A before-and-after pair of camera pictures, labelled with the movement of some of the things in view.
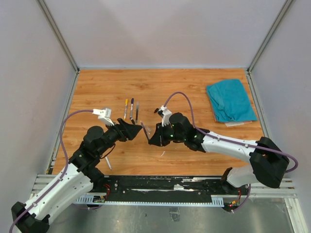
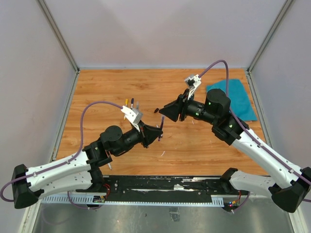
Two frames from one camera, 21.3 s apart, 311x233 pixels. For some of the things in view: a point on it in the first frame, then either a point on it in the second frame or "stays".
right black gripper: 158,139 to 179,106
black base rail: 132,188 stays
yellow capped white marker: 126,102 stays
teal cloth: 229,102 stays
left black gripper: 125,130 to 149,134
